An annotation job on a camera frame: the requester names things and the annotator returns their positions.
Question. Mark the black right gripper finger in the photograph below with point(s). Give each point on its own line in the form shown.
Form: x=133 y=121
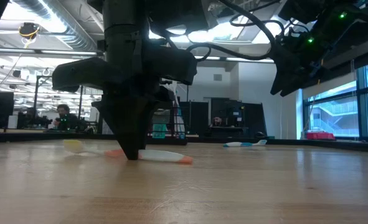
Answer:
x=283 y=74
x=299 y=81

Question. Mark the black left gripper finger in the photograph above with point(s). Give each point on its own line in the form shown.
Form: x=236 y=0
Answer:
x=121 y=124
x=140 y=124

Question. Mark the teal mouthwash bottle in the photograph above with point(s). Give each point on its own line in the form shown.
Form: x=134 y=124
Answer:
x=159 y=131

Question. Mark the orange white toothbrush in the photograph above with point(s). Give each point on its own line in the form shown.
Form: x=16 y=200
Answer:
x=162 y=155

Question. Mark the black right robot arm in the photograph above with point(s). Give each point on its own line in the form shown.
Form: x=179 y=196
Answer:
x=311 y=9

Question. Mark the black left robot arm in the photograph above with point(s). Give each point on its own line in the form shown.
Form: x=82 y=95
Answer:
x=171 y=12

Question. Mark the grey window roller blind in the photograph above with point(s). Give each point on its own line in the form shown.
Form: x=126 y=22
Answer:
x=327 y=88

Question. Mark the black desk partition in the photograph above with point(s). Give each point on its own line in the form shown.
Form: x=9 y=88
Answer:
x=255 y=119

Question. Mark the red tray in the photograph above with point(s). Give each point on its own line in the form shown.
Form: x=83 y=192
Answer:
x=320 y=136

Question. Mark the black cabinet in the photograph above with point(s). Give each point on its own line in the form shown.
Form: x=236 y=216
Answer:
x=199 y=119

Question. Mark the long ceiling light bar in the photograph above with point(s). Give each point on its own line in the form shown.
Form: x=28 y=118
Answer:
x=62 y=52

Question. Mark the grey wall vent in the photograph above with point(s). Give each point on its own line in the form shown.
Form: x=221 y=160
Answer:
x=217 y=77

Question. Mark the black window frame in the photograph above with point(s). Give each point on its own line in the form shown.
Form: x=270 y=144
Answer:
x=360 y=118

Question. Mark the black gantry frame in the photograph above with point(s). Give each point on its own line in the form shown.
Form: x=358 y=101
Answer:
x=45 y=76

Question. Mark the black aluminium table frame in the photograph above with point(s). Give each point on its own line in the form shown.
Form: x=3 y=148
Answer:
x=358 y=145

